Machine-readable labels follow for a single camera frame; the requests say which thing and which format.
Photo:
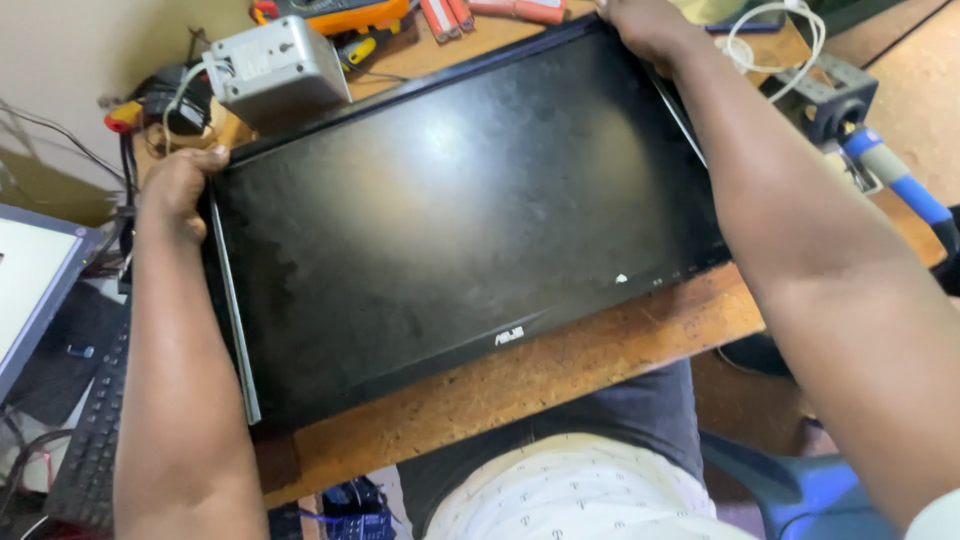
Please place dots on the orange multimeter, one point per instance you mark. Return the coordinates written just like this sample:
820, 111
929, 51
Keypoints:
341, 13

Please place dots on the grey framed laptop screen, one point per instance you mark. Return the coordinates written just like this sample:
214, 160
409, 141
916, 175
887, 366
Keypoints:
34, 285

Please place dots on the red yellow plug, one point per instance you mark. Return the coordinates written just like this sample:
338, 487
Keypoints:
122, 117

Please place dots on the dark blue phone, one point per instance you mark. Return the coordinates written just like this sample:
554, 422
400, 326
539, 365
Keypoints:
742, 22

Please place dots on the person's white printed shirt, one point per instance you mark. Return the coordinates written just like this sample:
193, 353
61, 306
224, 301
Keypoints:
577, 499

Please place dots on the grey bench vise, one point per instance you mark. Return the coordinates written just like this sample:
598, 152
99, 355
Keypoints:
825, 97

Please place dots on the person's dark shorts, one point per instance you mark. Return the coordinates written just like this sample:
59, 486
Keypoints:
585, 427

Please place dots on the person's right hand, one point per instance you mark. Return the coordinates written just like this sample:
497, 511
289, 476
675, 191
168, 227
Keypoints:
651, 31

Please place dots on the grey metal power supply box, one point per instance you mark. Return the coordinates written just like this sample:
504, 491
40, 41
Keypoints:
277, 71

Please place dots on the person's left hand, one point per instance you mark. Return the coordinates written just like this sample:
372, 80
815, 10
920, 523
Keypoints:
176, 191

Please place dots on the black computer monitor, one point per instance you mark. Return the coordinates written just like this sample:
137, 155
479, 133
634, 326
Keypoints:
457, 225

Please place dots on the black keyboard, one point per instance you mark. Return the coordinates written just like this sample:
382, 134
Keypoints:
94, 435

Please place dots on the black power adapter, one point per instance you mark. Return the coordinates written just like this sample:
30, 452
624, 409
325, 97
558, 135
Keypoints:
180, 97

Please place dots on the red flat battery pack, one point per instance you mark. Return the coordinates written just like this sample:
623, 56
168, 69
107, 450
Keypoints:
525, 9
439, 18

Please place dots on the blue electronic board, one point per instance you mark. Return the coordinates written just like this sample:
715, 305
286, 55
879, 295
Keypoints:
358, 514

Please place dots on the blue plastic chair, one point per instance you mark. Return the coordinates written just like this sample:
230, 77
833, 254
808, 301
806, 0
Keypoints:
795, 491

